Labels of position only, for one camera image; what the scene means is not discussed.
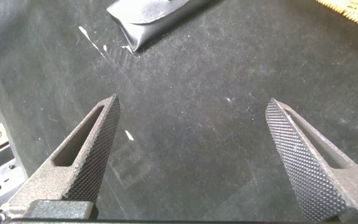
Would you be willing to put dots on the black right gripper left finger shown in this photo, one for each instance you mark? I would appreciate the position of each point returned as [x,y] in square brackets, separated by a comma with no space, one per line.
[85,168]

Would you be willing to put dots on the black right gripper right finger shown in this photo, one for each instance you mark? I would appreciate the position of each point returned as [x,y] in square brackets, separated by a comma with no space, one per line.
[306,168]

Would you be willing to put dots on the black leather pouch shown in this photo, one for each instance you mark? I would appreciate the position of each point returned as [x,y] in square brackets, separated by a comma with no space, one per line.
[148,18]

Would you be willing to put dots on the wicker basket holding food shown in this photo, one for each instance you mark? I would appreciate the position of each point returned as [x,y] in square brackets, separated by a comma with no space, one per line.
[353,11]

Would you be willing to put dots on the black tablecloth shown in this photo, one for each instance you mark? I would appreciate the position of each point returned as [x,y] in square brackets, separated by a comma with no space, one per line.
[197,124]

